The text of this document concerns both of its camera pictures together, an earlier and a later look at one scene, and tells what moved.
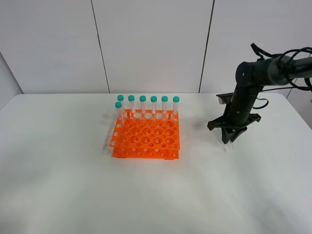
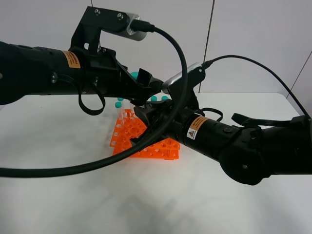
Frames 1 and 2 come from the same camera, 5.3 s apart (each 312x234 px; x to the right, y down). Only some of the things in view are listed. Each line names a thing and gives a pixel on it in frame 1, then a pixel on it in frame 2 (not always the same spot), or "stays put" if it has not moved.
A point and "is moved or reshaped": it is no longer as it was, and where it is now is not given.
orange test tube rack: [147, 134] stays put
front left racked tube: [118, 105] stays put
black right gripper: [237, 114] to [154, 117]
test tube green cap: [227, 146] is moved or reshaped
